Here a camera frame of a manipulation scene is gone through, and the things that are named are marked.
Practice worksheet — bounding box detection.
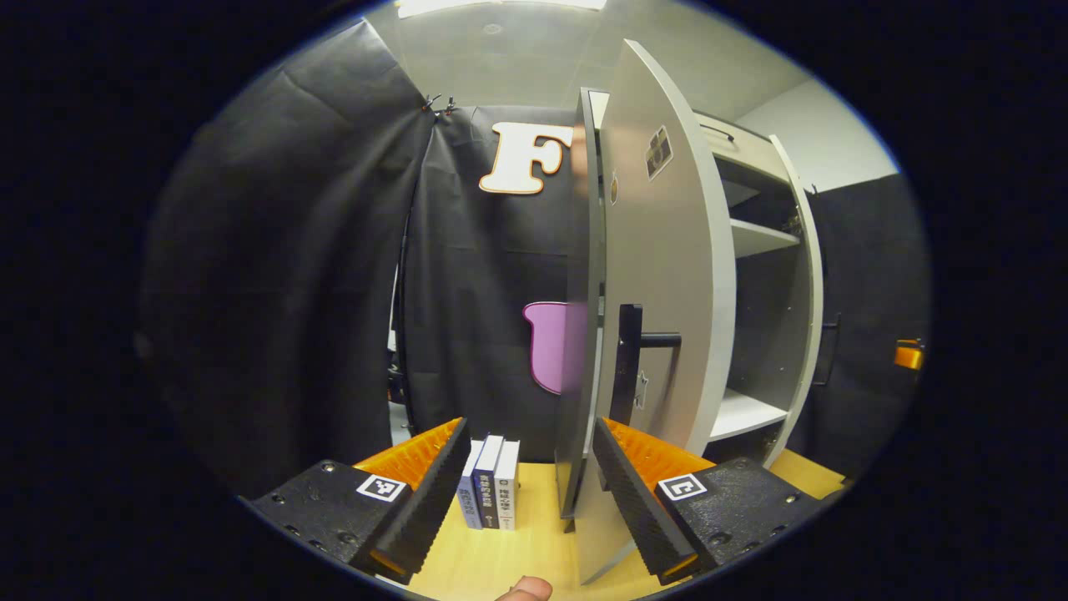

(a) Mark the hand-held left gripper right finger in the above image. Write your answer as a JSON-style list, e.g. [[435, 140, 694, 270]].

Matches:
[[591, 416, 825, 587]]

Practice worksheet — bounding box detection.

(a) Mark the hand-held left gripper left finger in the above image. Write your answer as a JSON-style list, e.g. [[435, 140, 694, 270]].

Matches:
[[249, 416, 474, 585]]

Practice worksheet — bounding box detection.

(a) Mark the white cabinet door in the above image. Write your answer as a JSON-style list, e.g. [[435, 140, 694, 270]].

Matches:
[[555, 38, 739, 585], [766, 134, 827, 468]]

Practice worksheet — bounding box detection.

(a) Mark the white cabinet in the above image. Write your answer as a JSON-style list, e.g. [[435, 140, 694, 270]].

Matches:
[[584, 88, 827, 468]]

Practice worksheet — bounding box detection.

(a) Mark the white cabinet drawer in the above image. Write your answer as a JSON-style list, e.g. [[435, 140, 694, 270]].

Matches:
[[697, 113, 789, 186]]

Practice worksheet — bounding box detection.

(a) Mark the light blue book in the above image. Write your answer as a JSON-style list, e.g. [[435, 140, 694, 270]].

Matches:
[[457, 440, 485, 529]]

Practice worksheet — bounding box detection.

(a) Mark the white book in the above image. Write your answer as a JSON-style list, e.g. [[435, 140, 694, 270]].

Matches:
[[494, 440, 521, 532]]

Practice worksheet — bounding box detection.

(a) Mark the black backdrop cloth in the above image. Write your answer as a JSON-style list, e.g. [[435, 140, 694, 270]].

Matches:
[[138, 21, 931, 502]]

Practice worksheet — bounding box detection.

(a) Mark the black door handle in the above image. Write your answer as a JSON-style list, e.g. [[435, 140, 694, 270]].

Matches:
[[814, 313, 842, 387], [609, 304, 683, 427]]

